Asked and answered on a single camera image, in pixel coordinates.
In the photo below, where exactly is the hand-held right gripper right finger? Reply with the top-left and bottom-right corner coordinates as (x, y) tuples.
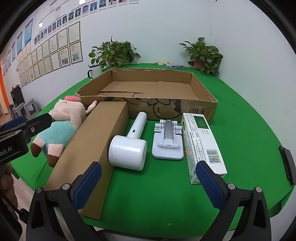
(195, 161), (272, 241)

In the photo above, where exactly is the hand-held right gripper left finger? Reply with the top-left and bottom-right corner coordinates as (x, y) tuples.
(25, 161), (102, 241)

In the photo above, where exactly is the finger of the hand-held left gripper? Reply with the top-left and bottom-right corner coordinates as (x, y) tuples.
(22, 113), (55, 143)
(0, 115), (27, 133)

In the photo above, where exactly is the pink plush pig toy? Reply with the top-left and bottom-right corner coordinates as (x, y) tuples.
(31, 95), (98, 168)

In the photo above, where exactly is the white cylindrical tube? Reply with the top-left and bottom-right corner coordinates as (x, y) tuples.
(109, 112), (148, 171)

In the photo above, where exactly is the large cardboard box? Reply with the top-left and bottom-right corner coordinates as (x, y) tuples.
(76, 68), (218, 124)

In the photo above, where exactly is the person's left hand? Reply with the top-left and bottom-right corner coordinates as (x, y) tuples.
(0, 163), (19, 209)

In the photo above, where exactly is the grey plastic stool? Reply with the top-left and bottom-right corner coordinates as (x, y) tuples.
(14, 103), (25, 119)
(23, 98), (38, 116)

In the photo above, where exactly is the black cabinet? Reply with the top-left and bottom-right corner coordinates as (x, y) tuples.
(10, 85), (25, 106)

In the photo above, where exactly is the white and green carton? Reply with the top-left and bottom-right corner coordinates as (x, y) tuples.
(181, 113), (227, 185)

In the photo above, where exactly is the white folding phone stand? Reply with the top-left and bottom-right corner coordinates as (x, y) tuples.
(152, 119), (184, 160)

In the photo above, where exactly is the green tablecloth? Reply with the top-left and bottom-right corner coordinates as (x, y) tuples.
(10, 63), (296, 232)

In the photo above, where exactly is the black phone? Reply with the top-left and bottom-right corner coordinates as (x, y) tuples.
(279, 146), (296, 186)

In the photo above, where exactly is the bushy potted green plant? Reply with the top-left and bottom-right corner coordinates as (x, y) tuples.
(88, 35), (141, 71)

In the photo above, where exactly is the row of portrait photos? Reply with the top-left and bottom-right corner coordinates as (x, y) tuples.
(33, 0), (137, 45)

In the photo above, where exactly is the colourful flat box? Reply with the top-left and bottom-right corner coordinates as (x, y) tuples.
(164, 63), (186, 70)

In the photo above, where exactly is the potted plant in brown pot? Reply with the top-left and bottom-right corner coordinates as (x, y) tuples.
(179, 37), (223, 77)

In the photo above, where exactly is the wall of framed certificates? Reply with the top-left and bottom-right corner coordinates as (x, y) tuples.
(16, 21), (84, 88)

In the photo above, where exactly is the blue wall poster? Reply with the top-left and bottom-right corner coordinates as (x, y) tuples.
(24, 19), (34, 45)
(16, 31), (23, 54)

